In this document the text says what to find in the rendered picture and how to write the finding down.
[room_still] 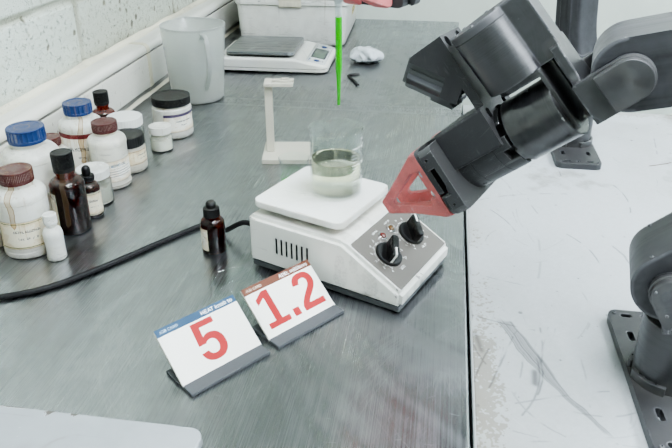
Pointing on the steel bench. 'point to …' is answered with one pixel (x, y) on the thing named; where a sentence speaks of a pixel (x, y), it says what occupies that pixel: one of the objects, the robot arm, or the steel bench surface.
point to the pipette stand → (273, 125)
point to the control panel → (412, 258)
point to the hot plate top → (337, 216)
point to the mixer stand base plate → (87, 431)
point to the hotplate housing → (333, 255)
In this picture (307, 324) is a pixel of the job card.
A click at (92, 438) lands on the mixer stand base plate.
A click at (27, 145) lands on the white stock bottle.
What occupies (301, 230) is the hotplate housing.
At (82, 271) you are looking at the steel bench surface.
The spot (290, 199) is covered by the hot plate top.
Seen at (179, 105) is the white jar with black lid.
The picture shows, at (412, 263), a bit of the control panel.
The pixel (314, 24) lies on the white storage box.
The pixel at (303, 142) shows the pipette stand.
